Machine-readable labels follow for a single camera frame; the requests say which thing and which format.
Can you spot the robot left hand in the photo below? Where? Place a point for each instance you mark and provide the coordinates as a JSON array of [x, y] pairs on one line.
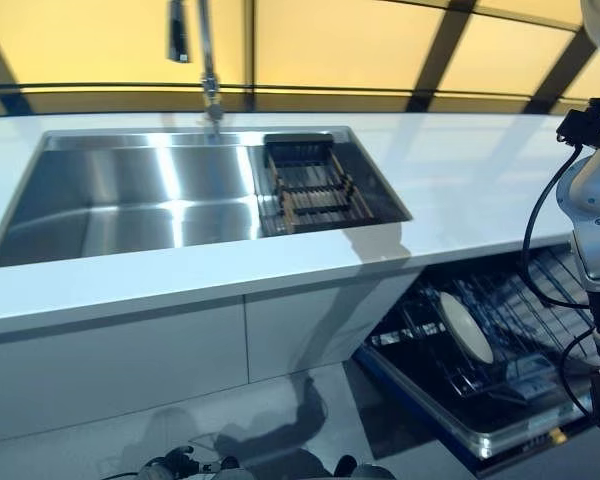
[[172, 465]]

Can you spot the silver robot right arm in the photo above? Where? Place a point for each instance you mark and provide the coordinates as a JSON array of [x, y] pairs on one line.
[[595, 210]]

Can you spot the open dishwasher with rack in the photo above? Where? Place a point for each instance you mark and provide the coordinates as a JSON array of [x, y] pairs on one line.
[[430, 390]]

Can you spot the black robot left foot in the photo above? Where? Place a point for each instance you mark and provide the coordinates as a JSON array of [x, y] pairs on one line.
[[230, 462]]

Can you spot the black robot foot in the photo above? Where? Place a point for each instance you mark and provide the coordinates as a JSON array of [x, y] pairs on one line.
[[346, 467], [230, 462]]

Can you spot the white cabinet door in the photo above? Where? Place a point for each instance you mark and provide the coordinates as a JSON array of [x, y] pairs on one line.
[[110, 365], [310, 325]]

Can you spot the black robot right foot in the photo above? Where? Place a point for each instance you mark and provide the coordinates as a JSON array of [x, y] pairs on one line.
[[346, 467]]

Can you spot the grey robot right leg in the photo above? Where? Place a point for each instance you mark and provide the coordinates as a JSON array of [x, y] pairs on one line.
[[372, 472]]

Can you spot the stainless steel sink basin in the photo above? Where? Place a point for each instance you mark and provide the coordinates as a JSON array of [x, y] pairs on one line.
[[130, 195]]

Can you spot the black dish drying rack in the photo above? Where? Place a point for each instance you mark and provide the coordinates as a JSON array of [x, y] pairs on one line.
[[315, 185]]

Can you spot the chrome pull-down kitchen faucet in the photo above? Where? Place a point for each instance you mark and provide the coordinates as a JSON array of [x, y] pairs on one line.
[[207, 60]]

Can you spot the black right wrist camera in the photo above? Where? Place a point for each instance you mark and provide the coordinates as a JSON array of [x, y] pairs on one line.
[[582, 125]]

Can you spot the dark window frame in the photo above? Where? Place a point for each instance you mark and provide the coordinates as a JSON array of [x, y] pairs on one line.
[[252, 45]]

